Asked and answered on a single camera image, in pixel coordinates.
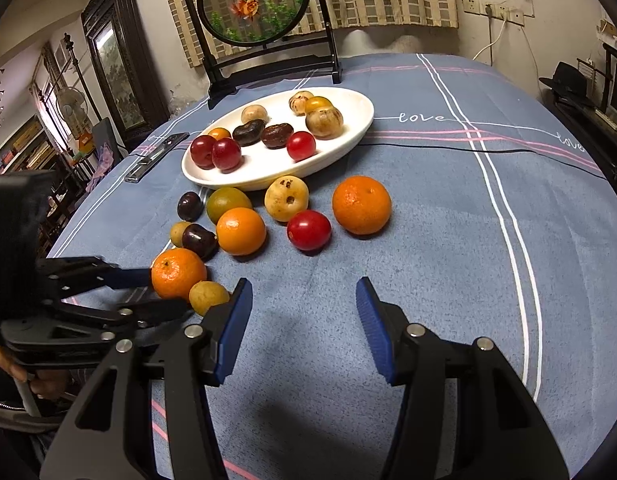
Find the white oval plate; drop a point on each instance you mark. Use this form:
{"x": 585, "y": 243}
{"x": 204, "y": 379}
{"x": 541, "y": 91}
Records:
{"x": 261, "y": 165}

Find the black hat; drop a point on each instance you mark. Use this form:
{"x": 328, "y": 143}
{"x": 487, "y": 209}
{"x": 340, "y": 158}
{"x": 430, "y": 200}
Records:
{"x": 568, "y": 81}

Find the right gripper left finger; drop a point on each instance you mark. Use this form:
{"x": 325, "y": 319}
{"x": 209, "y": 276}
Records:
{"x": 108, "y": 432}

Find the dark round plum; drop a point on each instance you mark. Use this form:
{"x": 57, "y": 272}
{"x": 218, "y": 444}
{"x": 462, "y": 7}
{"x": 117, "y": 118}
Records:
{"x": 190, "y": 207}

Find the small yellow-brown fruit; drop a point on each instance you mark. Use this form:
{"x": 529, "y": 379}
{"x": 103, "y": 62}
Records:
{"x": 207, "y": 294}

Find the red tomato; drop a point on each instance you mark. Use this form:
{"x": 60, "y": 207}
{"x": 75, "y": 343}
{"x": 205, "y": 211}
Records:
{"x": 301, "y": 145}
{"x": 309, "y": 230}

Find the dark framed painting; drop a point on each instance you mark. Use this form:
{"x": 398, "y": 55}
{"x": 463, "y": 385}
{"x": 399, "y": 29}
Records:
{"x": 124, "y": 68}

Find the round goldfish screen stand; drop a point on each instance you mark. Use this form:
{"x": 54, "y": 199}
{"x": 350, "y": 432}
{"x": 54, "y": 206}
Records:
{"x": 248, "y": 41}

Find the large tan round fruit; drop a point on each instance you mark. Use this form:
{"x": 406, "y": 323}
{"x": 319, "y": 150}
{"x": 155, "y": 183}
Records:
{"x": 325, "y": 122}

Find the yellow spotted fruit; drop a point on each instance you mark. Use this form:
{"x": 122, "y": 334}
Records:
{"x": 285, "y": 197}

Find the small yellow fruit hidden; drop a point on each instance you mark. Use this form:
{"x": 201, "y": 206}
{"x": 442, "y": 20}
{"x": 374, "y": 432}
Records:
{"x": 177, "y": 232}

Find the wall power strip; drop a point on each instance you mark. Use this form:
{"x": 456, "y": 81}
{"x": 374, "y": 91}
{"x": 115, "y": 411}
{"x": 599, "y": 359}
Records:
{"x": 494, "y": 10}

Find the small orange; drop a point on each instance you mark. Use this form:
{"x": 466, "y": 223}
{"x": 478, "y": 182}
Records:
{"x": 219, "y": 133}

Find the large mandarin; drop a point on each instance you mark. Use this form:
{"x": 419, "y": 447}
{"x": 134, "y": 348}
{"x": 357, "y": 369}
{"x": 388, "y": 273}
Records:
{"x": 361, "y": 205}
{"x": 174, "y": 272}

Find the yellow-orange fruit front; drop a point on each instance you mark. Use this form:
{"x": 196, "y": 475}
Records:
{"x": 316, "y": 103}

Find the dark heart-shaped plum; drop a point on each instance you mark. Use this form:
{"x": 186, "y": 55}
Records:
{"x": 200, "y": 241}

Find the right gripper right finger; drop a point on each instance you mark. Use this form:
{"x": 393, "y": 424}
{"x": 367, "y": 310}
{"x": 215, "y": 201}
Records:
{"x": 500, "y": 433}

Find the orange round fruit middle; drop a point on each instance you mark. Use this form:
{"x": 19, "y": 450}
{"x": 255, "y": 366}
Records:
{"x": 241, "y": 231}

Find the blue striped tablecloth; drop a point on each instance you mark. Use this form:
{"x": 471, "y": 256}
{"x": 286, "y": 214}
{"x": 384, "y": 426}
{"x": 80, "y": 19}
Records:
{"x": 502, "y": 226}

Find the green-yellow fruit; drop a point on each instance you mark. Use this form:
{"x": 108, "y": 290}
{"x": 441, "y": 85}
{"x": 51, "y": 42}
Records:
{"x": 224, "y": 199}

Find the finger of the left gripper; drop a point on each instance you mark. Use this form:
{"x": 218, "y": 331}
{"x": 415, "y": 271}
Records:
{"x": 83, "y": 274}
{"x": 142, "y": 314}

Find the person's left hand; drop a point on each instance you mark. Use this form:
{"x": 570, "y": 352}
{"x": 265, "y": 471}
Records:
{"x": 48, "y": 384}

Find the standing fan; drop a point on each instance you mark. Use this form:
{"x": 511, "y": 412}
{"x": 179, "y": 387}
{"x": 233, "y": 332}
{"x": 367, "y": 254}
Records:
{"x": 72, "y": 108}

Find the dark water chestnut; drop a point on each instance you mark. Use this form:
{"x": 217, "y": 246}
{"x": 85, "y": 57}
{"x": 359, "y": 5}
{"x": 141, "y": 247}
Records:
{"x": 249, "y": 133}

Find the black smartphone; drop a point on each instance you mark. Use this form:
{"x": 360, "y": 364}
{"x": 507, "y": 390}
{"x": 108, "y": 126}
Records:
{"x": 147, "y": 162}

